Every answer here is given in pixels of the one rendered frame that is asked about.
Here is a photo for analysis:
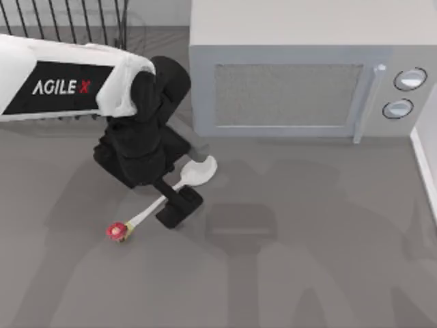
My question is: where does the black wire rack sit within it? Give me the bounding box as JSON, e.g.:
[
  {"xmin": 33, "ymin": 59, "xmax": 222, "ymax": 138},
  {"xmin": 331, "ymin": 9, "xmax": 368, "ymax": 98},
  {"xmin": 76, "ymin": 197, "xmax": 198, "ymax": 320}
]
[{"xmin": 0, "ymin": 0, "xmax": 132, "ymax": 121}]

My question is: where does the grey microwave door handle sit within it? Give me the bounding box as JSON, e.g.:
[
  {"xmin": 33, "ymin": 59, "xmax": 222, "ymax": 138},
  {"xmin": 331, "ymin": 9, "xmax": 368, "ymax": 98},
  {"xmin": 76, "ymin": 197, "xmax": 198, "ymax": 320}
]
[{"xmin": 352, "ymin": 63, "xmax": 387, "ymax": 144}]

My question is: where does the large grey microwave knob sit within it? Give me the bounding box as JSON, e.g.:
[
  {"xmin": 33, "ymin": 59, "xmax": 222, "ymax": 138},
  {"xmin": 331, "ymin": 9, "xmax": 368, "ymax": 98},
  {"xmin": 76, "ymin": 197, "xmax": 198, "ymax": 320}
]
[{"xmin": 393, "ymin": 67, "xmax": 429, "ymax": 92}]

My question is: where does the small grey microwave knob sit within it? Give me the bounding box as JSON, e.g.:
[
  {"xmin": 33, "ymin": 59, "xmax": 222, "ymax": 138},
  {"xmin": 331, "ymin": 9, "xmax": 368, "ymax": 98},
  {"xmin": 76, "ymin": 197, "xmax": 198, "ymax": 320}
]
[{"xmin": 381, "ymin": 98, "xmax": 415, "ymax": 120}]

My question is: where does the pale grey microwave oven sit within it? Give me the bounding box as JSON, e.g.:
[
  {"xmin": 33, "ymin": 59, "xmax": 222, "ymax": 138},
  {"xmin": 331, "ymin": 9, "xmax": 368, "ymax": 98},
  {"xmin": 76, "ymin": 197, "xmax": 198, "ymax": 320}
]
[{"xmin": 188, "ymin": 0, "xmax": 437, "ymax": 145}]

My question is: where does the grey microwave door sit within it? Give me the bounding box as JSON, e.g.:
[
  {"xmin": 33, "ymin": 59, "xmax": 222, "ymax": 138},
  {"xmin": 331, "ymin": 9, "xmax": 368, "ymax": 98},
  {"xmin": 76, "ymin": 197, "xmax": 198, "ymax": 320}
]
[{"xmin": 189, "ymin": 45, "xmax": 393, "ymax": 138}]

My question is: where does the white spoon with red flower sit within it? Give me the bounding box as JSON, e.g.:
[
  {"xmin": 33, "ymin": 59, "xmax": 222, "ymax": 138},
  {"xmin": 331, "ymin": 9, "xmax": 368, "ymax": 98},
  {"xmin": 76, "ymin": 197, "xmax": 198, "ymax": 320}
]
[{"xmin": 105, "ymin": 154, "xmax": 219, "ymax": 244}]

